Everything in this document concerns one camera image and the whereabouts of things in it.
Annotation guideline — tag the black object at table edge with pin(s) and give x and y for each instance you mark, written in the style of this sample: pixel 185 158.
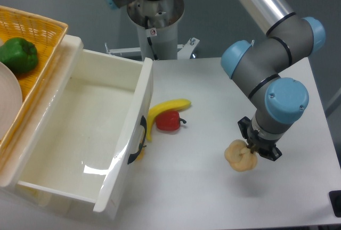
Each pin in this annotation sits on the black object at table edge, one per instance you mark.
pixel 335 199

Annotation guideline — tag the round knotted bread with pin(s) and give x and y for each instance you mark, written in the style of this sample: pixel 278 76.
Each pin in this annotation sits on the round knotted bread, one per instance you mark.
pixel 239 156

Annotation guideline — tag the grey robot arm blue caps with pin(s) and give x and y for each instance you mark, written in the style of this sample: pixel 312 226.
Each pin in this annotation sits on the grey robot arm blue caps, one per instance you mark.
pixel 279 102

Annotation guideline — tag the yellow woven basket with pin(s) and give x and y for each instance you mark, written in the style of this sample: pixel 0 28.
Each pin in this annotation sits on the yellow woven basket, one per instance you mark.
pixel 46 34

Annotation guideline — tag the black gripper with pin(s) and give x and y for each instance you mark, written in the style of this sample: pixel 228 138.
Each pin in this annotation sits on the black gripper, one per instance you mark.
pixel 258 140

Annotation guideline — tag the open white upper drawer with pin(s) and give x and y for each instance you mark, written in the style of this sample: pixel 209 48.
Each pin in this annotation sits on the open white upper drawer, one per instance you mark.
pixel 125 89

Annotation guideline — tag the white drawer cabinet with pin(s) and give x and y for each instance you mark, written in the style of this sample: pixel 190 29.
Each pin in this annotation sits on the white drawer cabinet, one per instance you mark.
pixel 40 107

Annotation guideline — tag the red toy bell pepper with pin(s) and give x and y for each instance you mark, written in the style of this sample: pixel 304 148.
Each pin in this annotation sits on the red toy bell pepper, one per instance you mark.
pixel 169 121

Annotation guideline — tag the black drawer handle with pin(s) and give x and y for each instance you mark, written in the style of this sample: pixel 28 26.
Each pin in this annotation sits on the black drawer handle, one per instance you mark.
pixel 141 139

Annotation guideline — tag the white plate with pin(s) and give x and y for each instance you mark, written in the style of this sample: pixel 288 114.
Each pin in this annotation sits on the white plate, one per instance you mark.
pixel 11 99

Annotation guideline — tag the green toy bell pepper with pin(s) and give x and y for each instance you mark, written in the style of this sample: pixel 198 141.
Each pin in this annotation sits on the green toy bell pepper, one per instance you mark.
pixel 19 55

